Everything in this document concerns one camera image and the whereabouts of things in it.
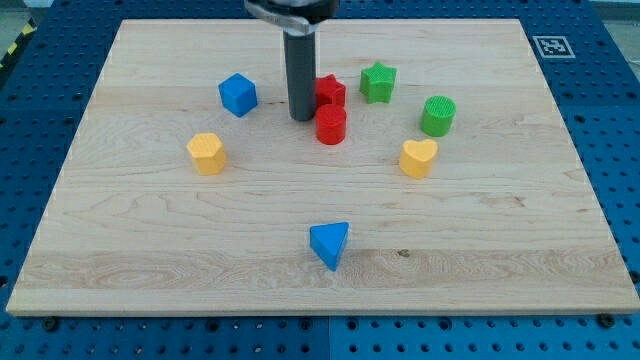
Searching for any black yellow hazard tape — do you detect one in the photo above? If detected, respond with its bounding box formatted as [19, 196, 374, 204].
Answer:
[1, 18, 37, 70]

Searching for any red star block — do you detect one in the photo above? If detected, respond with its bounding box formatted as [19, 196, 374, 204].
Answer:
[315, 74, 346, 107]

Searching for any white fiducial marker tag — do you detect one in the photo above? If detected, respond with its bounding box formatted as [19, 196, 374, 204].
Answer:
[533, 35, 575, 59]

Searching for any yellow hexagon block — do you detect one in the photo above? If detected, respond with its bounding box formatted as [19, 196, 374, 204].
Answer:
[186, 133, 227, 175]

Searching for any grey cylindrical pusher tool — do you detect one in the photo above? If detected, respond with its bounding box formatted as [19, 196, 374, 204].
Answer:
[283, 32, 316, 121]

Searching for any blue cube block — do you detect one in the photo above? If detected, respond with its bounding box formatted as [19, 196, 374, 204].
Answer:
[218, 73, 258, 117]

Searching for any red cylinder block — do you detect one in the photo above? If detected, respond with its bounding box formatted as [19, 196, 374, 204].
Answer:
[316, 104, 347, 145]

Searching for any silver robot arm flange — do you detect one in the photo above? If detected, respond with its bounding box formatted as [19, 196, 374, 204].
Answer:
[244, 0, 340, 36]

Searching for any green star block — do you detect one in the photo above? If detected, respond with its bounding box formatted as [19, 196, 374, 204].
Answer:
[359, 62, 397, 104]

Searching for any yellow heart block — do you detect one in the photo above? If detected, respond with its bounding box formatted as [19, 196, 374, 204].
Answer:
[398, 139, 439, 179]

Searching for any green cylinder block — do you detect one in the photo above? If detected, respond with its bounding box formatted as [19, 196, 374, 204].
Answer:
[420, 95, 457, 137]

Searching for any blue triangle block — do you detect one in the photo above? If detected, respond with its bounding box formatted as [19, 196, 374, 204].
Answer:
[309, 222, 349, 271]

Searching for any wooden board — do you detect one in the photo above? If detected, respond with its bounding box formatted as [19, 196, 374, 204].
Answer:
[7, 19, 639, 317]

